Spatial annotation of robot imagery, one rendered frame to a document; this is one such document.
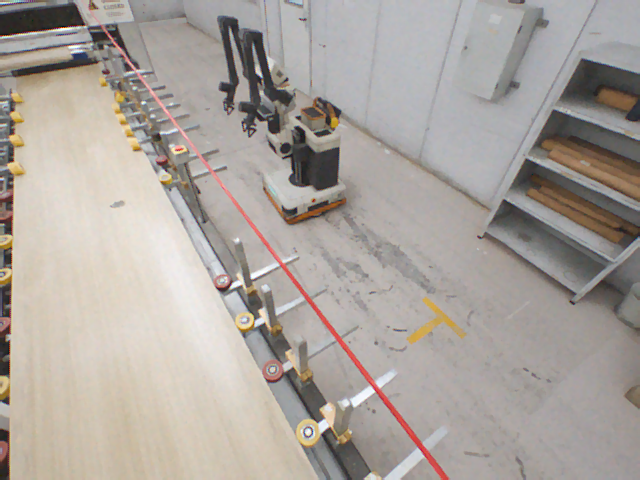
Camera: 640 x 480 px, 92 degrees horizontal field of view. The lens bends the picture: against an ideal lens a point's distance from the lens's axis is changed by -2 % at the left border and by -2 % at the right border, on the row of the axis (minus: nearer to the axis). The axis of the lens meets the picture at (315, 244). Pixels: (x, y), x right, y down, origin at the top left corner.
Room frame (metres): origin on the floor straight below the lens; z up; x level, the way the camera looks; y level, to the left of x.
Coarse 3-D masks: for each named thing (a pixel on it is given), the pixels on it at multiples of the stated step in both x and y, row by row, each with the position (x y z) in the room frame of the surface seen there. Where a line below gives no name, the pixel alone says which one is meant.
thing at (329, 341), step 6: (348, 324) 0.67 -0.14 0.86; (354, 324) 0.67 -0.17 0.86; (342, 330) 0.64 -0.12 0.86; (348, 330) 0.64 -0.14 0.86; (354, 330) 0.66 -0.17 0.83; (330, 336) 0.62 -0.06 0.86; (342, 336) 0.62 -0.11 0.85; (324, 342) 0.59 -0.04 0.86; (330, 342) 0.59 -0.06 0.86; (312, 348) 0.56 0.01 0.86; (318, 348) 0.56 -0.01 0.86; (324, 348) 0.57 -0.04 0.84; (312, 354) 0.54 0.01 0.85; (282, 366) 0.49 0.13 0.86; (288, 366) 0.49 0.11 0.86; (288, 372) 0.47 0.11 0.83
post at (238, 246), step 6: (234, 240) 0.89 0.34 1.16; (240, 240) 0.90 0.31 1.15; (234, 246) 0.88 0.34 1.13; (240, 246) 0.89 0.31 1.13; (240, 252) 0.88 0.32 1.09; (240, 258) 0.88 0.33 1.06; (246, 258) 0.89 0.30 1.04; (240, 264) 0.87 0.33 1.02; (246, 264) 0.89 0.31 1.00; (240, 270) 0.90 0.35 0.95; (246, 270) 0.89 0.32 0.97; (246, 276) 0.88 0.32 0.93; (246, 282) 0.88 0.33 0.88; (252, 282) 0.89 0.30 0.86; (252, 300) 0.88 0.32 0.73
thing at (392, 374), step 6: (390, 372) 0.47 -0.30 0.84; (396, 372) 0.47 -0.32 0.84; (384, 378) 0.45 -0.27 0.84; (390, 378) 0.45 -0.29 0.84; (378, 384) 0.42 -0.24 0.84; (384, 384) 0.42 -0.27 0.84; (366, 390) 0.40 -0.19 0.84; (372, 390) 0.40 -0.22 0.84; (360, 396) 0.38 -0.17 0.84; (366, 396) 0.38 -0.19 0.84; (354, 402) 0.36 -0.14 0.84; (360, 402) 0.36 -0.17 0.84; (354, 408) 0.34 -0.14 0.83; (324, 420) 0.30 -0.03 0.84; (324, 426) 0.28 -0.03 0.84
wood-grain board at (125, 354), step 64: (64, 128) 2.41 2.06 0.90; (64, 192) 1.56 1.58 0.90; (128, 192) 1.56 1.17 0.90; (64, 256) 1.03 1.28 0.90; (128, 256) 1.03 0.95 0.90; (192, 256) 1.03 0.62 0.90; (64, 320) 0.66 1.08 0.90; (128, 320) 0.66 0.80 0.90; (192, 320) 0.66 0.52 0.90; (64, 384) 0.40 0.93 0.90; (128, 384) 0.40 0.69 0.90; (192, 384) 0.40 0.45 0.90; (256, 384) 0.40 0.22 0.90; (64, 448) 0.20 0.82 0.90; (128, 448) 0.20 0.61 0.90; (192, 448) 0.20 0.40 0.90; (256, 448) 0.20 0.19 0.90
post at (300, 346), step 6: (300, 336) 0.49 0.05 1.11; (294, 342) 0.48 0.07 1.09; (300, 342) 0.47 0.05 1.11; (306, 342) 0.47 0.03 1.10; (294, 348) 0.48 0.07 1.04; (300, 348) 0.46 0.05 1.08; (306, 348) 0.47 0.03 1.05; (294, 354) 0.48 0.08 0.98; (300, 354) 0.46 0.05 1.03; (306, 354) 0.47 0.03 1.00; (300, 360) 0.46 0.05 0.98; (306, 360) 0.47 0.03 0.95; (300, 366) 0.46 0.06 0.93; (306, 366) 0.47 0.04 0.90; (300, 372) 0.46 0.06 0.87
